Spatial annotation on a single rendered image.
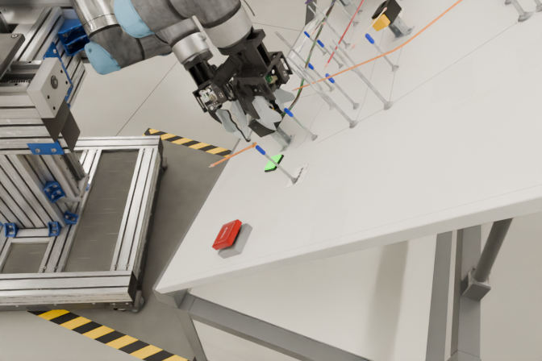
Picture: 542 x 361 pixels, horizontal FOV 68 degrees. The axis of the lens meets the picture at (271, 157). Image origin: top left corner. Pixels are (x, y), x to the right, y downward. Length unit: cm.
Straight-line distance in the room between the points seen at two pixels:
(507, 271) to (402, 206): 174
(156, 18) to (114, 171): 148
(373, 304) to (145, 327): 112
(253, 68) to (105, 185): 145
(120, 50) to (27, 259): 120
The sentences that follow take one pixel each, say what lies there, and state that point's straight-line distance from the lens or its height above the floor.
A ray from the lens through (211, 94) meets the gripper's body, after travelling 90.
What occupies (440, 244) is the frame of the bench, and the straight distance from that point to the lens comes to 115.
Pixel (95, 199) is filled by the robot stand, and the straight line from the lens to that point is 203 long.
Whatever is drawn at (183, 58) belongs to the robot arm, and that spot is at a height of 122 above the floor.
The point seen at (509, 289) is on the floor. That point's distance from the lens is 217.
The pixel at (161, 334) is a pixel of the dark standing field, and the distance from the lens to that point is 186.
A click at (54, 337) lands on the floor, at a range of 201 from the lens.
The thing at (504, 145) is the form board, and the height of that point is 143.
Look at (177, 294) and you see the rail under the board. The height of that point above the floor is 85.
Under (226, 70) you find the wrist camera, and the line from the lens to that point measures 76.
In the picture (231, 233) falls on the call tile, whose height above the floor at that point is 112.
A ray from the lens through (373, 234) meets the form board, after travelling 49.
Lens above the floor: 172
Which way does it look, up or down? 48 degrees down
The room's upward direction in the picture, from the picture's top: 1 degrees clockwise
